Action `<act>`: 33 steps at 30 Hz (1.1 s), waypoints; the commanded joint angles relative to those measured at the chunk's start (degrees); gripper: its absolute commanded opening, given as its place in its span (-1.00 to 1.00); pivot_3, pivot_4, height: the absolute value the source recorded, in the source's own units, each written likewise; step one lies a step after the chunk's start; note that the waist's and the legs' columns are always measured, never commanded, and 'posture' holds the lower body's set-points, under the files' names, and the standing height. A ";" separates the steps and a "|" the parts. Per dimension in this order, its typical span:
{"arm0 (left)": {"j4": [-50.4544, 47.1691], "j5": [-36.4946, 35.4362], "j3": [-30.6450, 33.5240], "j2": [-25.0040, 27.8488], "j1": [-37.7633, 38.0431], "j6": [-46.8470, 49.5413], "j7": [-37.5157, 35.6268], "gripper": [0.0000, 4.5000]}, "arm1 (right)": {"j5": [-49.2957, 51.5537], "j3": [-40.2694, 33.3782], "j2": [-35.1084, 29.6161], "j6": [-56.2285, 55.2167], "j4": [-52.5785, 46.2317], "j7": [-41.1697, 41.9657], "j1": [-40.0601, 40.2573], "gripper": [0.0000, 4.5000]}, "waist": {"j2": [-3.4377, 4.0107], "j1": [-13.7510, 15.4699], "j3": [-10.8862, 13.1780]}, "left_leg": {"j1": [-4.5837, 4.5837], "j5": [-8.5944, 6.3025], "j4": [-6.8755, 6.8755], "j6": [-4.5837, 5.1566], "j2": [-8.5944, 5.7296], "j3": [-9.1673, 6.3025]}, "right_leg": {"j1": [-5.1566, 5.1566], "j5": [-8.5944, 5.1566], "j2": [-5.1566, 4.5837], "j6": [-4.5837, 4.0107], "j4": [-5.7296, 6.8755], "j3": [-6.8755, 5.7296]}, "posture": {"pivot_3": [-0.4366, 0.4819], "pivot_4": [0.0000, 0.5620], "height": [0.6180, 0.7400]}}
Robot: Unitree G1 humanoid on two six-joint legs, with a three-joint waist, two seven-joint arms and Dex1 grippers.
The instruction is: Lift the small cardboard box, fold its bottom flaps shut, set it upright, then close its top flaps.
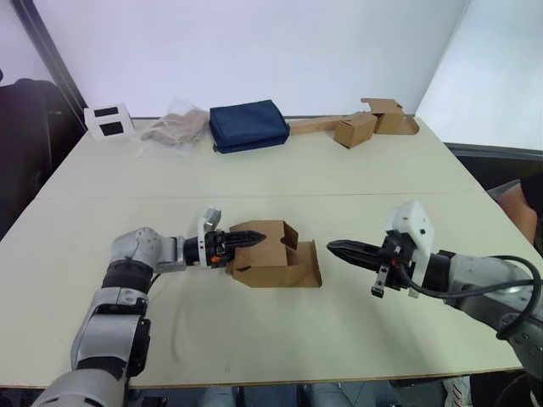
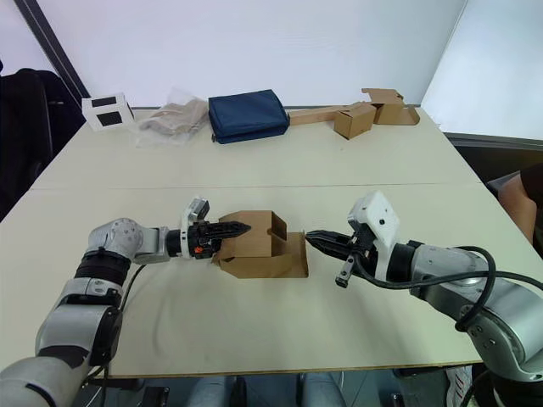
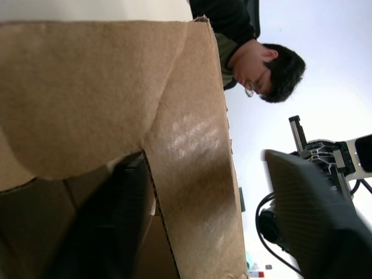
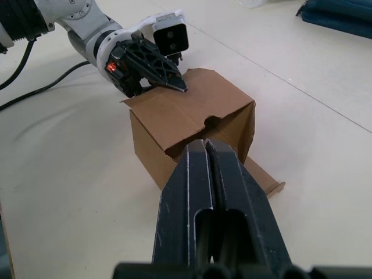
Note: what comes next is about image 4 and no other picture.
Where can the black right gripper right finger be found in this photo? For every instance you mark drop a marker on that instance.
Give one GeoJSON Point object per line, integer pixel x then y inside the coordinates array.
{"type": "Point", "coordinates": [247, 197]}

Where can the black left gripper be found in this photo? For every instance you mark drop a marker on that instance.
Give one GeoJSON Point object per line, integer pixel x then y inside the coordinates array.
{"type": "Point", "coordinates": [119, 69]}

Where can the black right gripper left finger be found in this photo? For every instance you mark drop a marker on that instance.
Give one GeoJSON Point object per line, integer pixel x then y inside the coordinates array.
{"type": "Point", "coordinates": [174, 203]}

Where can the brown cardboard box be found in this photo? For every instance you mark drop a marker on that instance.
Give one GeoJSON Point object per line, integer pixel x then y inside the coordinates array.
{"type": "Point", "coordinates": [174, 116]}

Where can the folded navy blue cloth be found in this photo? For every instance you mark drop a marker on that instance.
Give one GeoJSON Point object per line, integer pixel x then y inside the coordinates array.
{"type": "Point", "coordinates": [334, 17]}

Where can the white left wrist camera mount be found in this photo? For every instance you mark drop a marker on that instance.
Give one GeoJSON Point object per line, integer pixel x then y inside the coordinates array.
{"type": "Point", "coordinates": [174, 40]}

